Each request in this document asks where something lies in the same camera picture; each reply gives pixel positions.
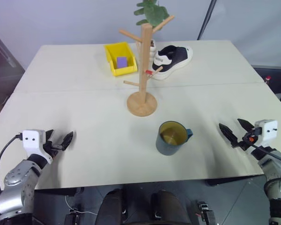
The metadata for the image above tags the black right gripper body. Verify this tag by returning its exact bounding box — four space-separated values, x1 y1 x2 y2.
237 127 261 153

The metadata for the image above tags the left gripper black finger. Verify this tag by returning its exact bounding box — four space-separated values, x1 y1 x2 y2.
60 131 74 151
45 129 55 142

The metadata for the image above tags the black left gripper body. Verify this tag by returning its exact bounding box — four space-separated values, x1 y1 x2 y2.
42 139 64 162

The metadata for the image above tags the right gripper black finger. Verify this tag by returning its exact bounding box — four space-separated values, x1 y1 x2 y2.
218 122 239 148
237 118 255 133

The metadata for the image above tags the dark blue mug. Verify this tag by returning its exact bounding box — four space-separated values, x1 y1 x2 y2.
155 120 194 156

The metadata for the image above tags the wooden mug tree stand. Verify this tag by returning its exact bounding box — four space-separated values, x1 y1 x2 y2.
118 15 175 117

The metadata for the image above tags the dark cabinet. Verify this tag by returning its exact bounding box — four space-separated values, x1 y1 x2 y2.
0 26 26 119

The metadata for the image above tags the black table leg clamp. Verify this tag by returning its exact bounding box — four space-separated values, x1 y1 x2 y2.
194 199 217 225

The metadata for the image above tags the dark rounded shape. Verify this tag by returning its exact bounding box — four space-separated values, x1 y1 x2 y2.
96 188 127 225
150 189 186 225

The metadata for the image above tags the black and white sneaker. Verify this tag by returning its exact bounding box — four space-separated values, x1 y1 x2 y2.
151 45 193 81

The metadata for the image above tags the purple block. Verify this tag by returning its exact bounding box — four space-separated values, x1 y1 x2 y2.
117 56 128 69

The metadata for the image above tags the yellow plastic bin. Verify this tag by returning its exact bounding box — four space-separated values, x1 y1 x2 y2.
104 41 138 77

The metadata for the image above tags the black slanted pole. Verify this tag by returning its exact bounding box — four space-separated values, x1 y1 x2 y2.
196 0 216 40

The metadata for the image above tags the green artificial plant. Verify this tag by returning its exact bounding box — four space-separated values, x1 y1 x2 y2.
133 0 171 27

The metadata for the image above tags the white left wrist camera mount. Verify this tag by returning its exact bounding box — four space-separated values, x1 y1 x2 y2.
22 129 53 163

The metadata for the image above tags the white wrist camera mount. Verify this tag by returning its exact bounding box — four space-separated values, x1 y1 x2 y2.
253 120 278 148
22 129 53 163

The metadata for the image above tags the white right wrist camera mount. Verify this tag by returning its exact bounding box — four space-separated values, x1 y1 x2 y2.
253 120 278 148

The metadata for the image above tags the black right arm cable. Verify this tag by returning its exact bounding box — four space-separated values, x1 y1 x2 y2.
250 142 281 165

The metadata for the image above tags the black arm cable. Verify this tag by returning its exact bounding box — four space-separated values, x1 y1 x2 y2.
0 133 23 193
250 142 281 165

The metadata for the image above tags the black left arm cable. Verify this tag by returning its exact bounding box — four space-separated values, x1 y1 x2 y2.
0 133 23 193

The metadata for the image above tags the thin white floor cable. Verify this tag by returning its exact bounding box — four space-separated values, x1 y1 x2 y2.
65 195 98 216

